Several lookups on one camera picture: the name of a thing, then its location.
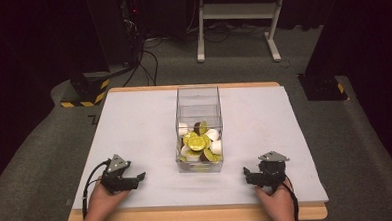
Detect white table mat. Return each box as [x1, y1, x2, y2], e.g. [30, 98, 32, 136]
[66, 82, 330, 215]

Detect wooden table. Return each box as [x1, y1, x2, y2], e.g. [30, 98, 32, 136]
[61, 78, 330, 221]

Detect person's left hand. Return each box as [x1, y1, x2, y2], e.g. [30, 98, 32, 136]
[86, 182, 132, 221]

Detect pile of coffee capsules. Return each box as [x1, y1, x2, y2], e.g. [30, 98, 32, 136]
[176, 119, 224, 165]

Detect white metal stand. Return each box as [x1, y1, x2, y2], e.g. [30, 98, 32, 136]
[194, 0, 291, 66]

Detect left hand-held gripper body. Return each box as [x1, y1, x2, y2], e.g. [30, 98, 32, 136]
[99, 153, 134, 196]

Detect black yellow striped stand base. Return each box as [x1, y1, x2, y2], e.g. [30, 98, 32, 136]
[58, 70, 113, 109]

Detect black floor cables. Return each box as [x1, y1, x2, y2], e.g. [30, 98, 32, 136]
[120, 31, 161, 89]

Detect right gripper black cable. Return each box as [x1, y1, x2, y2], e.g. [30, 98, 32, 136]
[284, 174, 301, 221]

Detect clear plastic box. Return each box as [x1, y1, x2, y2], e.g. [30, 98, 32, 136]
[172, 84, 226, 175]

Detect person's right hand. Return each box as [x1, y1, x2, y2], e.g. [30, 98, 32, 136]
[254, 179, 297, 221]

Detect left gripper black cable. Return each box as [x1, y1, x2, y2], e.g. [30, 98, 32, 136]
[79, 158, 115, 220]

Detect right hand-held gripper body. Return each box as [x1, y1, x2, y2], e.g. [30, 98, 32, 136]
[256, 149, 292, 190]

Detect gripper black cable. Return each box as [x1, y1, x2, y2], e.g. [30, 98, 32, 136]
[284, 174, 301, 221]
[79, 158, 115, 220]

